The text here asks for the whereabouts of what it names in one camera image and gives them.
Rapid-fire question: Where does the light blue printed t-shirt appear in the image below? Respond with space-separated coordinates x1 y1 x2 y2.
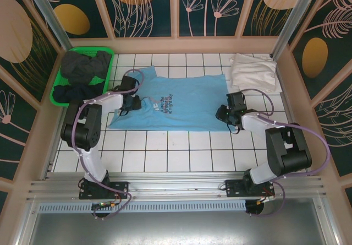
106 66 240 134

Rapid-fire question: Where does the green plastic basket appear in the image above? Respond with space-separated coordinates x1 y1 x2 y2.
49 46 115 107

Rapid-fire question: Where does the folded white t-shirt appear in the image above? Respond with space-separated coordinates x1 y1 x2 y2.
229 53 277 94

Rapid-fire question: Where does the crumpled navy t-shirt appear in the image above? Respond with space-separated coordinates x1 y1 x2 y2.
52 83 103 104

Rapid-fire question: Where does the crumpled grey t-shirt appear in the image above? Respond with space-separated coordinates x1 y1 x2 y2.
59 51 108 85

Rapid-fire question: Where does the small circuit board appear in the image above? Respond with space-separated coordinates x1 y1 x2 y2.
92 202 118 210

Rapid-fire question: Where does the grey metal sheet panel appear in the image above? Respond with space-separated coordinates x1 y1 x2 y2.
16 198 339 245

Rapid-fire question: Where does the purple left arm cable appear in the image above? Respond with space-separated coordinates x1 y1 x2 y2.
71 69 145 221

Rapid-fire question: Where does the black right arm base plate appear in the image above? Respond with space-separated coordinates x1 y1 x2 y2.
224 179 276 199

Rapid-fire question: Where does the aluminium mounting rail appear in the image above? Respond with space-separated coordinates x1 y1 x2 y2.
27 172 325 202

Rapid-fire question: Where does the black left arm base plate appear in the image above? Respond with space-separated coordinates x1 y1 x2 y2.
79 181 130 200

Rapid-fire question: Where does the slotted grey cable duct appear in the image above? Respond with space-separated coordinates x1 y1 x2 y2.
38 200 247 213

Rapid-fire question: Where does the aluminium corner post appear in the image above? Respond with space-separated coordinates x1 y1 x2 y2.
271 0 324 60
23 0 71 53

